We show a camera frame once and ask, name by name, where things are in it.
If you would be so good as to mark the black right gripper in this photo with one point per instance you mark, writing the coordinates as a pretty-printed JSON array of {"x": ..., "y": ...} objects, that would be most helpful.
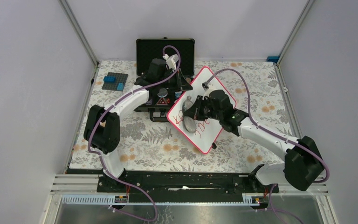
[{"x": 195, "y": 111}]

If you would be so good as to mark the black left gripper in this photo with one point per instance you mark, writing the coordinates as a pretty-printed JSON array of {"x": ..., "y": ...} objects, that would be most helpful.
[{"x": 181, "y": 83}]

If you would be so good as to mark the pink framed whiteboard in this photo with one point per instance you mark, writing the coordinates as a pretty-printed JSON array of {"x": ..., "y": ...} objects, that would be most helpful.
[{"x": 207, "y": 131}]

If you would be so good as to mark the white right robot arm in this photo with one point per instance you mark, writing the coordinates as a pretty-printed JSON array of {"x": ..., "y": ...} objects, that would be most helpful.
[{"x": 302, "y": 163}]

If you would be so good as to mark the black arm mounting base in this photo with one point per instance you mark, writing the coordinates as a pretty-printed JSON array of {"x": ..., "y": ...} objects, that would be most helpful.
[{"x": 183, "y": 187}]

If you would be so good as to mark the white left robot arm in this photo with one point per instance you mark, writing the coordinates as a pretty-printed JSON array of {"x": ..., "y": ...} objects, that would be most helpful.
[{"x": 102, "y": 131}]

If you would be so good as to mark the black open carrying case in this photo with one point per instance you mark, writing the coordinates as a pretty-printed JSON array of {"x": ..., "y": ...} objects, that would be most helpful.
[{"x": 152, "y": 72}]

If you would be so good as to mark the grey lego baseplate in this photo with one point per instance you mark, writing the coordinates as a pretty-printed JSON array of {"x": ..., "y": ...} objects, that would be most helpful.
[{"x": 120, "y": 78}]

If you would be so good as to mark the small blue lego brick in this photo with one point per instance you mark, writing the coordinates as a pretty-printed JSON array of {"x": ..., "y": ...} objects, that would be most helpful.
[{"x": 120, "y": 87}]

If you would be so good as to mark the floral patterned table mat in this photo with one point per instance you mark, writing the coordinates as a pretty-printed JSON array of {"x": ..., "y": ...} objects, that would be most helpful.
[{"x": 147, "y": 145}]

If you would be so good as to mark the blue corner block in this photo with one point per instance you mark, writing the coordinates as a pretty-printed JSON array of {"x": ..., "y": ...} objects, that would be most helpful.
[{"x": 273, "y": 59}]

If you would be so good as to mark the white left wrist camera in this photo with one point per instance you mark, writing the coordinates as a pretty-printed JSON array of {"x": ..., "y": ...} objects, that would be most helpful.
[{"x": 171, "y": 61}]

